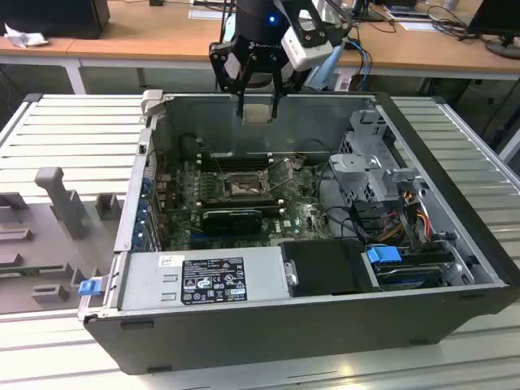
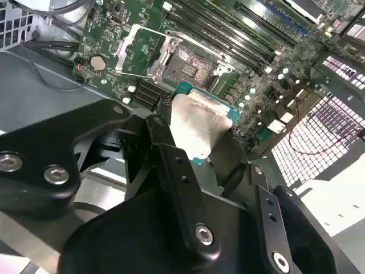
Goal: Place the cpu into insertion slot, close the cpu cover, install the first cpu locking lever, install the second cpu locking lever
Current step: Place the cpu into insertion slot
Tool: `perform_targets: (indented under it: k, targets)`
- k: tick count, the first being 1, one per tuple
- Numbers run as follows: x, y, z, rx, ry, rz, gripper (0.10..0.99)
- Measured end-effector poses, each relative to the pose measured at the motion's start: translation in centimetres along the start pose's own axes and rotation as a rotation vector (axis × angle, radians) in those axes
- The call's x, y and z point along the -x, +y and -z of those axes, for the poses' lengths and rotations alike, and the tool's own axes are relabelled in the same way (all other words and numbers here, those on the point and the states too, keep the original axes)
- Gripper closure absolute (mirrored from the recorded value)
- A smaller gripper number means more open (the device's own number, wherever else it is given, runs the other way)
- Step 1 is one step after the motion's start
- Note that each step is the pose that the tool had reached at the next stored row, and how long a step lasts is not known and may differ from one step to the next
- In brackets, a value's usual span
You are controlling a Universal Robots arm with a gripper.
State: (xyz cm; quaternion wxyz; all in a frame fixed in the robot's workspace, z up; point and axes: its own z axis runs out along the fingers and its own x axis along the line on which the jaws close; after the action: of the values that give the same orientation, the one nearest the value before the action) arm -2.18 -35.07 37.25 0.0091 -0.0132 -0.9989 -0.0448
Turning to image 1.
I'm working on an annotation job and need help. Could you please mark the grey case handle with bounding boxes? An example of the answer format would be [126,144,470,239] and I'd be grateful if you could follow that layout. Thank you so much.
[140,89,166,119]

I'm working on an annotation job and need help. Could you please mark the white paper sheet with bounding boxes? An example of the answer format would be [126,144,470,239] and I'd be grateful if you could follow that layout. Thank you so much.
[400,18,438,32]

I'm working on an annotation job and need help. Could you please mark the black plastic shroud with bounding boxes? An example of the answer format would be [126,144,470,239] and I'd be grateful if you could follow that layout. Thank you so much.
[279,239,383,297]

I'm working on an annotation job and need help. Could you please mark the green RAM stick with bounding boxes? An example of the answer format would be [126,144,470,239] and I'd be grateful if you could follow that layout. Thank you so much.
[0,266,41,280]

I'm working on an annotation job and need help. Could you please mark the black monitor stand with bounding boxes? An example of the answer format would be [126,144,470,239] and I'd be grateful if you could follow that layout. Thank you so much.
[344,0,386,22]

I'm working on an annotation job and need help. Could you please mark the black box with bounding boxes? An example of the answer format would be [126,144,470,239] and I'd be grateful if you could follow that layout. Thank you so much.
[0,0,111,41]

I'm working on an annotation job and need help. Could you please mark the white paper strip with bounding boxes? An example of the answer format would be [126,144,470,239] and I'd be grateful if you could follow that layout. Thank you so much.
[188,8,224,20]

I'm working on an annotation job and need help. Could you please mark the yellow red wire bundle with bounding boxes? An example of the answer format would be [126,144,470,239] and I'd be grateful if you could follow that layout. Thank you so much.
[400,190,432,239]

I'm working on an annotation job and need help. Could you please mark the wooden desk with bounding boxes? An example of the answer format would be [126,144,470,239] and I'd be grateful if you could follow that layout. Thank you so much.
[64,0,520,97]
[0,34,89,97]

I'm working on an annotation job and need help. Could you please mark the grey parts rack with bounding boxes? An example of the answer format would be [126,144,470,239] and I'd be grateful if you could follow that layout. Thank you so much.
[0,166,127,316]

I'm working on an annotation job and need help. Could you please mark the silver power supply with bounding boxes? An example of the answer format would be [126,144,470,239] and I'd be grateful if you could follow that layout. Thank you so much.
[117,245,293,312]

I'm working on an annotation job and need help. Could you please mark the silver drive cage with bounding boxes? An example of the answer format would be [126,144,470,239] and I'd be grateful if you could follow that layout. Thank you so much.
[327,108,431,245]

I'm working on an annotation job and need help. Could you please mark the black monitor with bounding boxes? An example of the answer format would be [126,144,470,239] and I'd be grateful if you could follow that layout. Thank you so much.
[466,0,520,61]

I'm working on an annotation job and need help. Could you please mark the metal socket cover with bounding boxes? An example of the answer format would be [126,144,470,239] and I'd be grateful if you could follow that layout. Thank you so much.
[265,156,297,193]

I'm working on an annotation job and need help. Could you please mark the crumpled white paper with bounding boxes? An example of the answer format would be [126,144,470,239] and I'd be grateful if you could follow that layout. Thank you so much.
[3,22,50,49]

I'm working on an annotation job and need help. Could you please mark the CPU socket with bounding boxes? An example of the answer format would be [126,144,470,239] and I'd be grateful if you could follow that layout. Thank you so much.
[222,170,271,199]

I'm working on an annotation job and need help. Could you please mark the black open PC case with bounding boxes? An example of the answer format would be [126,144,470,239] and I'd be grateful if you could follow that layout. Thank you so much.
[76,89,520,377]

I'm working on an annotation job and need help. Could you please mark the silver CPU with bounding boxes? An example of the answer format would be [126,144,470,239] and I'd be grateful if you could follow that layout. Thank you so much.
[241,103,275,124]

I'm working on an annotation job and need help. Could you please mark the black cylindrical component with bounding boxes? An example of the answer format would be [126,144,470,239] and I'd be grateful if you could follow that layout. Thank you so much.
[180,135,198,160]

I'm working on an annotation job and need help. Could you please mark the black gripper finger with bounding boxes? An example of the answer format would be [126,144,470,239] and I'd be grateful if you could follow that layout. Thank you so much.
[270,63,304,120]
[209,39,249,119]

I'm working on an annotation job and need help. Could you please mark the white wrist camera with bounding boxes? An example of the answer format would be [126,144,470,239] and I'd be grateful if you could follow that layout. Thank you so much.
[281,15,335,71]

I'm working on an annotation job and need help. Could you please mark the black graphics card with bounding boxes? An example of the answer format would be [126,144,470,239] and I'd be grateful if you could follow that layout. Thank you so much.
[201,209,263,236]

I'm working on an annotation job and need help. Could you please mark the hard disk in blue carrier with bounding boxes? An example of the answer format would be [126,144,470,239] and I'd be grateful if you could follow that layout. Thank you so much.
[364,245,446,293]

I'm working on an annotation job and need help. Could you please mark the green motherboard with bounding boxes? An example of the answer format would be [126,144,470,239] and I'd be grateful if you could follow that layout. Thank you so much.
[156,156,338,251]

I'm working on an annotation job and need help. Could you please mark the blue cable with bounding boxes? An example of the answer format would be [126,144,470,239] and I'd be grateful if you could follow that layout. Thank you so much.
[344,38,371,93]

